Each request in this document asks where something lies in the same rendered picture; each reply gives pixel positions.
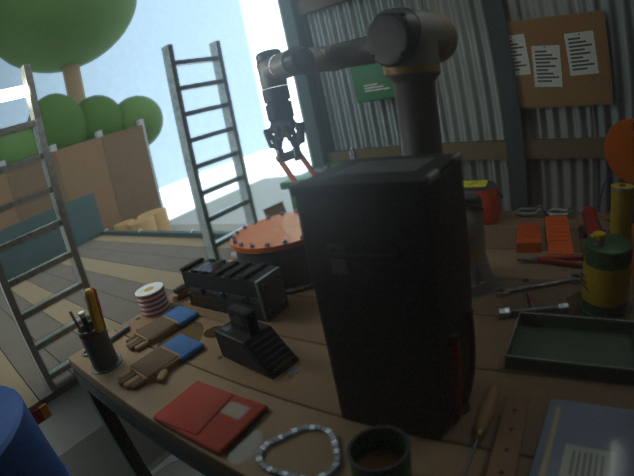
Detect blue clipboard with paper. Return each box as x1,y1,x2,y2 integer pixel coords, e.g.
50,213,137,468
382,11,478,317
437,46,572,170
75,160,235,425
528,398,634,476

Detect wooden handle screwdriver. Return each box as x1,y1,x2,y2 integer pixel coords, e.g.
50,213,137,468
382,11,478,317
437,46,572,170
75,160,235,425
461,385,500,476

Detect green wall sign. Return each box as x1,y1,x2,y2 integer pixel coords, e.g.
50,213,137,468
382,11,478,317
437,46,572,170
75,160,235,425
349,62,396,104

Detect brown board fence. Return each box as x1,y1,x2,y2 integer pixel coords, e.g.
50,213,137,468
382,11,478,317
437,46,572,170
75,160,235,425
0,118,164,234

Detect green round tree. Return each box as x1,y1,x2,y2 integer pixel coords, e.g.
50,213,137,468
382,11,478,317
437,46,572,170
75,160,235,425
0,0,138,104

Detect grey metal ladder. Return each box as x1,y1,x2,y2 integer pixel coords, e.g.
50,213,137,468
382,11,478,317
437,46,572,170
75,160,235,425
0,63,91,392
161,40,259,260

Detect black wedge chock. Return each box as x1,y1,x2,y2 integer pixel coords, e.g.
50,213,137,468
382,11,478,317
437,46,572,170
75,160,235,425
214,303,300,381

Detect orange round turret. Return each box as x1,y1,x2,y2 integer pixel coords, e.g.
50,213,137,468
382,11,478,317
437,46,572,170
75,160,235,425
229,211,309,289

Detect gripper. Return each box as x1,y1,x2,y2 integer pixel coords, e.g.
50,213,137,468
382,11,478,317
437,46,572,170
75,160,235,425
261,83,307,162

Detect dark green tray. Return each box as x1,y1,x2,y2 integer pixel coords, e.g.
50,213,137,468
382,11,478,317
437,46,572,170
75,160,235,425
504,311,634,387

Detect tall black box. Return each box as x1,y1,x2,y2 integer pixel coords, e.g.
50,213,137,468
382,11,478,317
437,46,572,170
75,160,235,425
289,152,478,441

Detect tan blue work glove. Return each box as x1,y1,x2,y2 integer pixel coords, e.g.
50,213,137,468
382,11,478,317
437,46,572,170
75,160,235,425
117,334,206,391
124,305,201,353

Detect brown notice board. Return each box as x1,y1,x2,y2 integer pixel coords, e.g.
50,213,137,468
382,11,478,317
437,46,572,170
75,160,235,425
506,10,614,110

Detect grey socket bar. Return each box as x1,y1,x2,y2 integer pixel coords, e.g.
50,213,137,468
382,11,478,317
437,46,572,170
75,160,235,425
497,302,571,319

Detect red white striped roll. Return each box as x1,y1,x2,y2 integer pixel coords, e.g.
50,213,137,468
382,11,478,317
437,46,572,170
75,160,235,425
134,281,173,319

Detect yellow cylinder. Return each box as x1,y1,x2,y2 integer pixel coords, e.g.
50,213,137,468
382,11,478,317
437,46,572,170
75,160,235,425
608,181,634,240

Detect green bush row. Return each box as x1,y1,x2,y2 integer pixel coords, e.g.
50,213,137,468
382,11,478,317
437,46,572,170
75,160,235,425
0,93,165,165

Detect orange round disc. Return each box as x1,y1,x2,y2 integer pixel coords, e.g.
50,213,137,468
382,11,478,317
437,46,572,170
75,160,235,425
603,117,634,185

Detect grey pen cup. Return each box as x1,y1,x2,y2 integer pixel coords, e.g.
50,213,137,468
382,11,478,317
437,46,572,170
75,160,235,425
74,324,124,376

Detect grey open-end spanner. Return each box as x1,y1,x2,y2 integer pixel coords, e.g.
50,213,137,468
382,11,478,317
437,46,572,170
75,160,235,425
496,274,584,298

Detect dark green cup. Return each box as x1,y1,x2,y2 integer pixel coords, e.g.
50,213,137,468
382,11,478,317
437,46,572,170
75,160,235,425
346,425,413,476

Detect orange ribbed block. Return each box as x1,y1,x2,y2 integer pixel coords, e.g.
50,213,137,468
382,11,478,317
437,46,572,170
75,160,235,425
515,222,546,254
544,214,576,257

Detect tan sacks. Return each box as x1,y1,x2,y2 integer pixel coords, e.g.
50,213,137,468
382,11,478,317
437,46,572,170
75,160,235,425
113,206,173,233

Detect grey shackle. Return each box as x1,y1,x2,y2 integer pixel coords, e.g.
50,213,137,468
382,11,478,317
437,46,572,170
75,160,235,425
513,204,572,220

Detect yellow marker pen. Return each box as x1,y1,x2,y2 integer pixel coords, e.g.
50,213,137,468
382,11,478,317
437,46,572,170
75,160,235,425
83,287,107,335

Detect wooden strip with holes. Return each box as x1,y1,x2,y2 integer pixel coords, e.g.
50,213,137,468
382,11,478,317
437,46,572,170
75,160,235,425
486,395,530,476

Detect blue drum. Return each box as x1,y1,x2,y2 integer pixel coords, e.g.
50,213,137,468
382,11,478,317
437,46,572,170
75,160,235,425
0,385,72,476

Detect red handled pliers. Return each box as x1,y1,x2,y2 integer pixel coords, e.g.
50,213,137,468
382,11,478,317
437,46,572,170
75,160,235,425
516,252,586,270

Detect red tool handle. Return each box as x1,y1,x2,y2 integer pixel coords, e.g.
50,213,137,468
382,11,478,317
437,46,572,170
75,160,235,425
580,204,604,238

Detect grey chain loop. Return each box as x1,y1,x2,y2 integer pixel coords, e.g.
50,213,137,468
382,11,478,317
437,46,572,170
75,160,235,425
255,423,343,476

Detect red folder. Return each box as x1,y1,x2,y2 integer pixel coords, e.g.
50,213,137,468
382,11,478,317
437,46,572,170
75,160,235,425
152,380,269,456

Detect green yellow can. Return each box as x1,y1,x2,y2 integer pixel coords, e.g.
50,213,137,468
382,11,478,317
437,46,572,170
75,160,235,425
579,229,634,319

